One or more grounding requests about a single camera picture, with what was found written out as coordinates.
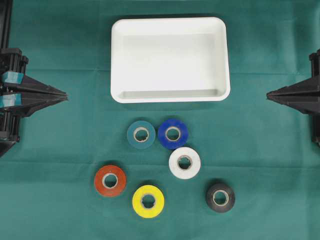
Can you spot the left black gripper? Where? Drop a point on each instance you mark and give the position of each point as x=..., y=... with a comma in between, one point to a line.
x=13, y=104

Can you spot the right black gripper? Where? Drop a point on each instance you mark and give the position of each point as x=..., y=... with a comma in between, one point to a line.
x=298, y=96

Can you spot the red tape roll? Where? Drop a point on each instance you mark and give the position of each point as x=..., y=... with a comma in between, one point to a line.
x=103, y=173

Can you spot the black tape roll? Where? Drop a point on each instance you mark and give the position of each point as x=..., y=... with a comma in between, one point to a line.
x=227, y=192

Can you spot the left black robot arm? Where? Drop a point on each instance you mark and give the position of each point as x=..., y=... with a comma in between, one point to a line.
x=5, y=20

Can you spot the teal tape roll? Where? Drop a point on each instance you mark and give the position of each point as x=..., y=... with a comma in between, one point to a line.
x=137, y=126

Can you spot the white plastic tray case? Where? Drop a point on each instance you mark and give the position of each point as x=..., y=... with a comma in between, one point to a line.
x=159, y=60

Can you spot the blue tape roll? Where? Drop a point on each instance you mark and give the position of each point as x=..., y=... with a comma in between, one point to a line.
x=173, y=123

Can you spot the white tape roll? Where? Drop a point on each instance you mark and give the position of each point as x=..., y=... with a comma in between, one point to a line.
x=192, y=170

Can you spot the yellow tape roll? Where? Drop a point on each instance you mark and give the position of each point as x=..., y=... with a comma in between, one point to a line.
x=139, y=207

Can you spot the green table cloth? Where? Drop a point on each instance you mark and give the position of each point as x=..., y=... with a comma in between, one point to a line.
x=261, y=149

